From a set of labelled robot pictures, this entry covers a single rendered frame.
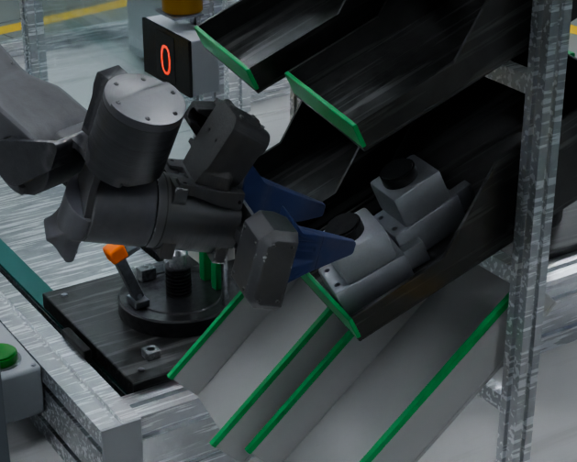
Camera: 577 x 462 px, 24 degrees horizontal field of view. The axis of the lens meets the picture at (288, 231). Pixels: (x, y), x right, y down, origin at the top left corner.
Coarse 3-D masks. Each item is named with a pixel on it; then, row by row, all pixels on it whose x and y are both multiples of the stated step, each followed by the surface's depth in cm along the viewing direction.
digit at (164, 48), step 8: (160, 32) 163; (160, 40) 164; (168, 40) 162; (160, 48) 164; (168, 48) 162; (160, 56) 165; (168, 56) 163; (160, 64) 165; (168, 64) 163; (160, 72) 166; (168, 72) 164; (168, 80) 164
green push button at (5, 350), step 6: (0, 348) 146; (6, 348) 146; (12, 348) 146; (0, 354) 145; (6, 354) 145; (12, 354) 145; (0, 360) 144; (6, 360) 144; (12, 360) 144; (0, 366) 144; (6, 366) 144
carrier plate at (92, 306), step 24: (192, 264) 165; (72, 288) 159; (96, 288) 159; (120, 288) 159; (72, 312) 154; (96, 312) 154; (96, 336) 148; (120, 336) 148; (144, 336) 148; (192, 336) 148; (96, 360) 147; (120, 360) 144; (144, 360) 144; (168, 360) 144; (120, 384) 143; (144, 384) 140
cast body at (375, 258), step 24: (336, 216) 106; (360, 216) 106; (360, 240) 104; (384, 240) 104; (336, 264) 104; (360, 264) 104; (384, 264) 105; (408, 264) 106; (336, 288) 105; (360, 288) 105; (384, 288) 106
